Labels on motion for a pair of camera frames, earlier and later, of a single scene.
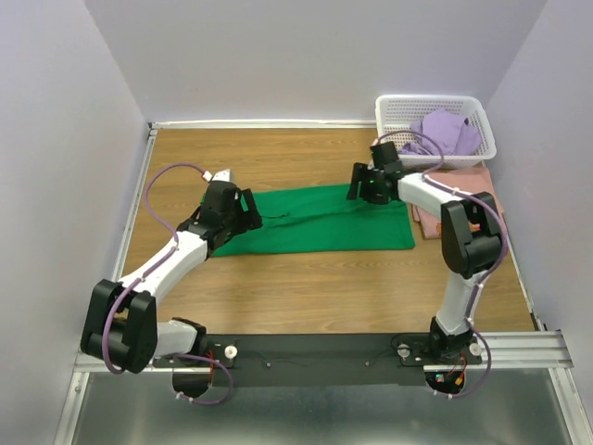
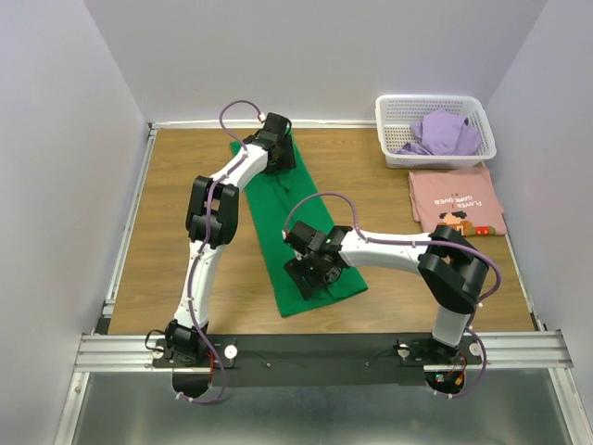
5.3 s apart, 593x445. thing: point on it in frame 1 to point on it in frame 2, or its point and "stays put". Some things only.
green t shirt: [320, 220] to [282, 199]
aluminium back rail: [263, 124] stays put
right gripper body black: [369, 190] to [315, 276]
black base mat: [317, 360] stays put
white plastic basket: [396, 114] stays put
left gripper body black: [239, 221] to [285, 158]
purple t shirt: [442, 132] stays put
